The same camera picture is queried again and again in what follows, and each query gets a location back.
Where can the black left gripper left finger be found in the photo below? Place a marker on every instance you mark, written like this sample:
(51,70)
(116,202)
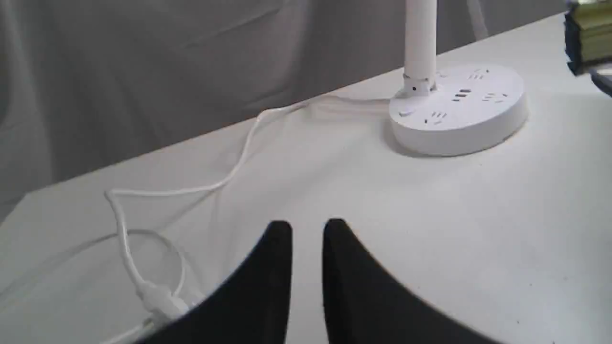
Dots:
(250,307)

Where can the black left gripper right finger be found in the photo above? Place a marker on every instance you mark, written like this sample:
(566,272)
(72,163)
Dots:
(364,304)

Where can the painted paper folding fan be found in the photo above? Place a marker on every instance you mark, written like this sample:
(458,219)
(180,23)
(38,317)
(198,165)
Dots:
(588,40)

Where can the white desk lamp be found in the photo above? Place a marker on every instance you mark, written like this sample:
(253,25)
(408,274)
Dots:
(453,111)

